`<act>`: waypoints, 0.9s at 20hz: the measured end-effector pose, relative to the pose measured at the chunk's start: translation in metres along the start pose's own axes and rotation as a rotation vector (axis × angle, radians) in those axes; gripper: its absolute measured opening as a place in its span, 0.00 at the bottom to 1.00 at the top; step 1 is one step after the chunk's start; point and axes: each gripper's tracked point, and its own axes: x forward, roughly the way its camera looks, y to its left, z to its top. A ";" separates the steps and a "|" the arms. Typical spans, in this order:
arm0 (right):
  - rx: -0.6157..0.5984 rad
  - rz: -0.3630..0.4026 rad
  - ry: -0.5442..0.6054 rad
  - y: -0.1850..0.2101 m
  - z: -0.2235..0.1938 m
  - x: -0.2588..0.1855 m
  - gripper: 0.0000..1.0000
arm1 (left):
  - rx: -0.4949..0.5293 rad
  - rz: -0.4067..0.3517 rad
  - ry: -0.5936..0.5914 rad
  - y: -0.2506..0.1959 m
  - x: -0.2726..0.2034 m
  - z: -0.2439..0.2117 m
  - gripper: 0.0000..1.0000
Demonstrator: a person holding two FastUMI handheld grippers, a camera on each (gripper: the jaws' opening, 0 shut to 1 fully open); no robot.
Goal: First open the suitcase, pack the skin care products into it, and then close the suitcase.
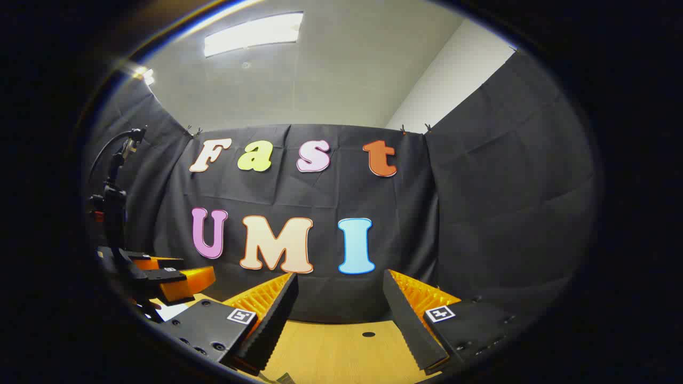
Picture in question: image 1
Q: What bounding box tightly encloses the black backdrop cloth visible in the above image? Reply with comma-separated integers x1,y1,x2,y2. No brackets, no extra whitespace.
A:
85,49,601,325

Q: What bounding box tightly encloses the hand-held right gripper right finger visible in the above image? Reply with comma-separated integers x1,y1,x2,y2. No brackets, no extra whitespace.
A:
382,269,529,375

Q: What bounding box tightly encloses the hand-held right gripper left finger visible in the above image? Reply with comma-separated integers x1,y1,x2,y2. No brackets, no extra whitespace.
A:
159,272,299,375

